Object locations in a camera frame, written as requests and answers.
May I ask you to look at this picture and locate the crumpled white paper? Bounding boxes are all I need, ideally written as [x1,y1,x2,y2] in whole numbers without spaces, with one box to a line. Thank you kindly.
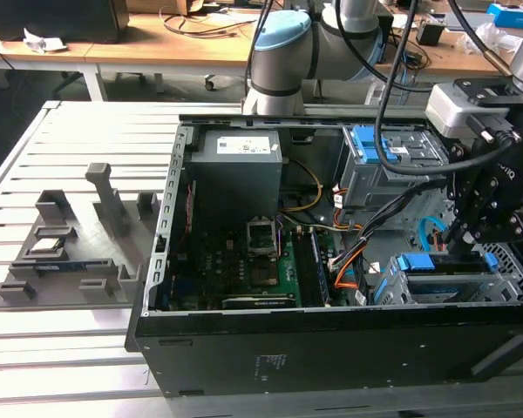
[23,27,66,54]

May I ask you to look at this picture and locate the white power strip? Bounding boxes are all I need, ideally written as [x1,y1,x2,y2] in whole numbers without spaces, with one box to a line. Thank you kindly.
[365,82,387,105]

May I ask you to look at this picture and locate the silver CPU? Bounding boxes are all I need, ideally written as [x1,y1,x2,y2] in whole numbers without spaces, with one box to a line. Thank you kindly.
[29,239,63,256]

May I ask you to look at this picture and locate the black PC case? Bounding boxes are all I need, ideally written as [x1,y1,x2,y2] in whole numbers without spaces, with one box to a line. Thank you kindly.
[125,113,523,400]

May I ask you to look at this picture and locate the black camera cable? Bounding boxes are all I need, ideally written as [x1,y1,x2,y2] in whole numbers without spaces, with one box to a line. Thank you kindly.
[373,0,523,175]

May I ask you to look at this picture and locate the grey disk bay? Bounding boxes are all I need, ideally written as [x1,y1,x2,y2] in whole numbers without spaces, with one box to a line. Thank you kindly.
[370,251,523,306]

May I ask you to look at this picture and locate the socket cover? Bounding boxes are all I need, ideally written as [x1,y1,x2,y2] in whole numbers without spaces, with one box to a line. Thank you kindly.
[246,216,278,261]

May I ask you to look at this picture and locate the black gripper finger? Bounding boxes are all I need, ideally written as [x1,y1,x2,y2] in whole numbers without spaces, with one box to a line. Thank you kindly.
[445,172,485,257]
[459,207,523,258]

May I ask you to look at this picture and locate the silver flat device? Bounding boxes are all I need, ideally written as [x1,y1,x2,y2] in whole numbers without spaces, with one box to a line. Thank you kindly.
[443,11,496,32]

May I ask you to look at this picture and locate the grey optical drive cage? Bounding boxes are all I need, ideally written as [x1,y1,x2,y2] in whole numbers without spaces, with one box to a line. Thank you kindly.
[337,125,453,210]

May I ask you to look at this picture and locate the small black open box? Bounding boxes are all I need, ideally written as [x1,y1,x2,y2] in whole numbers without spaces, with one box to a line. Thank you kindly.
[416,20,446,47]

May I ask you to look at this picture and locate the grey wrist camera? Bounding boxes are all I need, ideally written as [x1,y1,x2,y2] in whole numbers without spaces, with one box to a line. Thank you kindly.
[425,80,513,138]

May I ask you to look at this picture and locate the blue data wire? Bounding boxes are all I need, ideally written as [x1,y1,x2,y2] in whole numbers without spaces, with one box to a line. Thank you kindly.
[418,215,446,253]

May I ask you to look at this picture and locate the green motherboard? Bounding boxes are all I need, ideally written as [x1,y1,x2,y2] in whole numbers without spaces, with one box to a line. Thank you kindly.
[167,208,332,311]

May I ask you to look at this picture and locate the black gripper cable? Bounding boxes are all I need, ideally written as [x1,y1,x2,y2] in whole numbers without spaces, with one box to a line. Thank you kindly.
[446,0,513,76]

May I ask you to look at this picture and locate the black graphics card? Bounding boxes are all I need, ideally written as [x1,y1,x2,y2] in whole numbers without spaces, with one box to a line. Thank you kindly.
[221,293,297,311]

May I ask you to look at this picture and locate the blue hanging cable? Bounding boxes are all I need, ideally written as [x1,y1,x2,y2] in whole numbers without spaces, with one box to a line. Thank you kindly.
[398,47,413,105]

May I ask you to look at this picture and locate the black computer tower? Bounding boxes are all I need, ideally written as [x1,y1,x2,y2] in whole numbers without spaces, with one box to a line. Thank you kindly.
[0,0,131,44]

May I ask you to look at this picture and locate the yellow wire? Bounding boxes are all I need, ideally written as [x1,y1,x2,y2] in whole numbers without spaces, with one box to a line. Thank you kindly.
[281,158,323,214]

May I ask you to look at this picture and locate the grey power supply unit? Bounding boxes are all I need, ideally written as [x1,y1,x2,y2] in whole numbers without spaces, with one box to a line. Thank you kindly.
[185,130,284,219]

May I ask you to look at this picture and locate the grey parts rack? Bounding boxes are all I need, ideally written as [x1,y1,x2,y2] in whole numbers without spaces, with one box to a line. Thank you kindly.
[0,162,165,309]

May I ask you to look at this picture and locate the black RAM slot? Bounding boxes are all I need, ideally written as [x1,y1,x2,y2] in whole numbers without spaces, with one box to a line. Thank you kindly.
[292,233,311,308]
[303,233,323,308]

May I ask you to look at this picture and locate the orange wire loop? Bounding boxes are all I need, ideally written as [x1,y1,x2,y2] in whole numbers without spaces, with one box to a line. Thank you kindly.
[333,256,363,291]

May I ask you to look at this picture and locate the wooden desk white frame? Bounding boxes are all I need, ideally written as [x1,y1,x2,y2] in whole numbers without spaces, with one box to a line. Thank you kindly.
[0,41,99,104]
[86,12,523,104]

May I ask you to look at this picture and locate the blue cardboard box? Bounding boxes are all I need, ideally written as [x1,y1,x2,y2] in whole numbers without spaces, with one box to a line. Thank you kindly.
[486,2,523,30]

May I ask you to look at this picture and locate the black box speaker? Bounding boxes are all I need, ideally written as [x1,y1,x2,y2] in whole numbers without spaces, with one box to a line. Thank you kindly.
[377,12,396,41]

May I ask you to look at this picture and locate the clear plastic bag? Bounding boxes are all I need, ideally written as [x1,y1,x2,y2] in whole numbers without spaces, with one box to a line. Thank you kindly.
[457,21,523,56]

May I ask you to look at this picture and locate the loose desk cables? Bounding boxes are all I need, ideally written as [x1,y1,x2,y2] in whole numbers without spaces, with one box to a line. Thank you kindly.
[159,6,254,39]

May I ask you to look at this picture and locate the installed RAM stick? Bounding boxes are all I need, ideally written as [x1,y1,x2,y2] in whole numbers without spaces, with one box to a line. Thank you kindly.
[309,228,332,306]

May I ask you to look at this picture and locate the blue drive latch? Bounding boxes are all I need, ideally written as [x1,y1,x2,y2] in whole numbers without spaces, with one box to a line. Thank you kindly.
[350,125,413,165]

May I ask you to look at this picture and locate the hard disk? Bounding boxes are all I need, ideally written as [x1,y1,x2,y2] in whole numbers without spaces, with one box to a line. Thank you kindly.
[372,251,497,306]

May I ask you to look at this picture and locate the CPU socket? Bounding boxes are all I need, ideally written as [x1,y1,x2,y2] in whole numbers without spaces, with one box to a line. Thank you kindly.
[248,260,281,287]

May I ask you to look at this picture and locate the black cable bundle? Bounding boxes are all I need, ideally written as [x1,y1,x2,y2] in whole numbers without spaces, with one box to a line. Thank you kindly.
[329,173,449,271]

